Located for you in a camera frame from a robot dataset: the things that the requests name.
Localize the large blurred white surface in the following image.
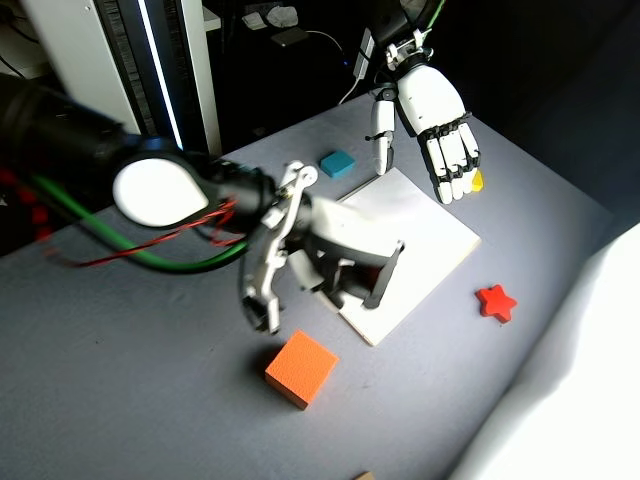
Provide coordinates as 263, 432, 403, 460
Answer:
447, 219, 640, 480

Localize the grey flat box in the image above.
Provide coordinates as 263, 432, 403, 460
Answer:
270, 26, 311, 49

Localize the pale side desk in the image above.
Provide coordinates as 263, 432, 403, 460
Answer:
0, 24, 49, 81

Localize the orange square block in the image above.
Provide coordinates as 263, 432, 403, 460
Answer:
264, 329, 341, 411

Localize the red star block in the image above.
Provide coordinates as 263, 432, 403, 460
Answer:
474, 284, 519, 325

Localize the white square board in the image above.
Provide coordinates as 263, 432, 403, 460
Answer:
337, 166, 482, 348

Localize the grey table cloth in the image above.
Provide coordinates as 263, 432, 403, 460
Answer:
0, 94, 616, 480

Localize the blue block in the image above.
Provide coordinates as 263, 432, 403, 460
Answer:
318, 149, 357, 180

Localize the white robot body column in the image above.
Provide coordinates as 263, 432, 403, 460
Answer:
19, 0, 224, 156

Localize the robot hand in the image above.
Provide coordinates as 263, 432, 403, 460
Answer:
287, 194, 407, 312
366, 64, 482, 205

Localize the white cable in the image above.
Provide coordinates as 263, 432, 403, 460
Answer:
338, 74, 362, 105
304, 29, 347, 57

